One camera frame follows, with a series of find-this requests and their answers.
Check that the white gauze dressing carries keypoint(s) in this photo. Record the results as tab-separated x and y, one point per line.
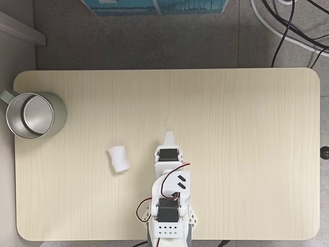
118	158

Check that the green steel-lined mug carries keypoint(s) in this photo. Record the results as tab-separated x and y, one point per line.
57	113

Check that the teal printed box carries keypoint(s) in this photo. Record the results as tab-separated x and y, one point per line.
123	7

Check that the black round knob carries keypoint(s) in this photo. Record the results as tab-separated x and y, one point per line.
325	153

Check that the grey ledge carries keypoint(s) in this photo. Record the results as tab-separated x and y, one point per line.
23	31

